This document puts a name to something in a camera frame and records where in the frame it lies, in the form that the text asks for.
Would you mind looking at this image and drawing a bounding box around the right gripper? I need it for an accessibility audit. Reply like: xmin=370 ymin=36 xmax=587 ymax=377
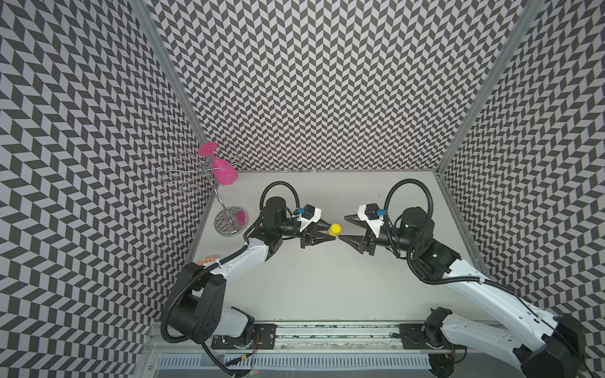
xmin=338 ymin=213 xmax=418 ymax=256

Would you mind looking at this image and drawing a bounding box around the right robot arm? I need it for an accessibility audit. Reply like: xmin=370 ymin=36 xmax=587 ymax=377
xmin=340 ymin=178 xmax=588 ymax=377

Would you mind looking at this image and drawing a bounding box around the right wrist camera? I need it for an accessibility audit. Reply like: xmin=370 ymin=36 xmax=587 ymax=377
xmin=357 ymin=203 xmax=386 ymax=238

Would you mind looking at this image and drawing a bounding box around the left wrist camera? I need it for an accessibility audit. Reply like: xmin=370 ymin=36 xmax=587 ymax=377
xmin=295 ymin=204 xmax=321 ymax=234

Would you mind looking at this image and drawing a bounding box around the orange patterned plate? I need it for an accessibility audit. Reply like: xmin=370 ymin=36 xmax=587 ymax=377
xmin=196 ymin=255 xmax=221 ymax=266

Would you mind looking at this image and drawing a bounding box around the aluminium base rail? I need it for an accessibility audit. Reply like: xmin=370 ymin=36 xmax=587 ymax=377
xmin=141 ymin=320 xmax=521 ymax=355

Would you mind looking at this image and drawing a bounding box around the yellow jar lid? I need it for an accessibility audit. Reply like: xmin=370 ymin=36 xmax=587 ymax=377
xmin=329 ymin=224 xmax=342 ymax=237

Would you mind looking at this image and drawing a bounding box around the chrome wire glass rack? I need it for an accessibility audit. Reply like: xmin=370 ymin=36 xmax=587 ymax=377
xmin=162 ymin=153 xmax=248 ymax=237

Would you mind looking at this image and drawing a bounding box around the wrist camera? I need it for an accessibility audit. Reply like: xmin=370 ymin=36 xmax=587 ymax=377
xmin=295 ymin=204 xmax=321 ymax=234
xmin=357 ymin=203 xmax=386 ymax=238

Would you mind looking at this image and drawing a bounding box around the pink plastic wine glass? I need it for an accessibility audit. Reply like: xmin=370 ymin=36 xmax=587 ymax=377
xmin=198 ymin=142 xmax=239 ymax=186

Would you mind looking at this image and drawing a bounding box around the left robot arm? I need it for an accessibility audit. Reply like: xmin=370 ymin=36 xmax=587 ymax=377
xmin=160 ymin=181 xmax=341 ymax=347

